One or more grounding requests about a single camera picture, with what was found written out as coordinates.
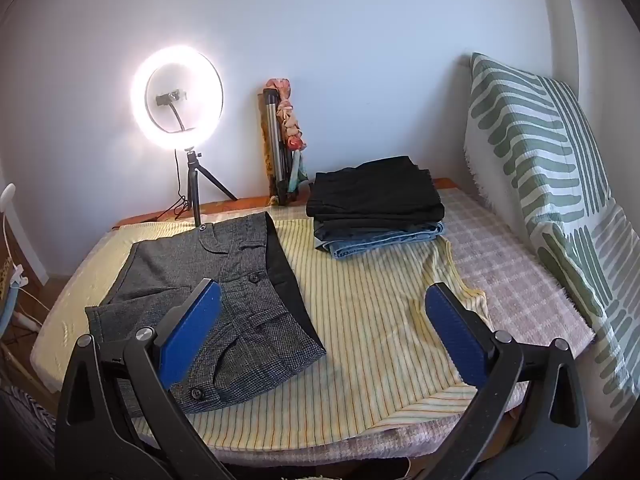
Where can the green patterned cushion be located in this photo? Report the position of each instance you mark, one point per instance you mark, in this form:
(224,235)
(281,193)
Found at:
(560,180)

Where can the pink checked blanket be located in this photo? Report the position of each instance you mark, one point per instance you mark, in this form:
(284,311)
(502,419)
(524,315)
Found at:
(505,270)

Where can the black mini tripod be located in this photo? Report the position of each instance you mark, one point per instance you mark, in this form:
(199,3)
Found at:
(196,185)

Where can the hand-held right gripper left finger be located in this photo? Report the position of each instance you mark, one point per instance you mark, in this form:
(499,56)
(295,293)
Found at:
(191,329)

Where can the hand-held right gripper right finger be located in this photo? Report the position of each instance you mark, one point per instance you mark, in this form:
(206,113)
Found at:
(457,332)

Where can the white clip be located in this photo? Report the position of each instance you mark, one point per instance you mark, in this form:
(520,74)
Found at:
(16,274)

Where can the black folded pants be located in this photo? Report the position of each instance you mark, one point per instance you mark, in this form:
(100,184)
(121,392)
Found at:
(375,192)

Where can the grey tweed pants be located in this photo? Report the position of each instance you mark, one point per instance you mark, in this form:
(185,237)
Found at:
(230,280)

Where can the folded silver tripod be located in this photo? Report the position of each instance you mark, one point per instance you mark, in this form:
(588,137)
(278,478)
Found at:
(274,145)

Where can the blue folded jeans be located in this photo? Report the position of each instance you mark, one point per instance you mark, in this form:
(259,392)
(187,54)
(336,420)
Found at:
(385,237)

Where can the yellow striped cloth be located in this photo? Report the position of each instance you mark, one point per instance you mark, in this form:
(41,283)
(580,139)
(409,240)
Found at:
(360,325)

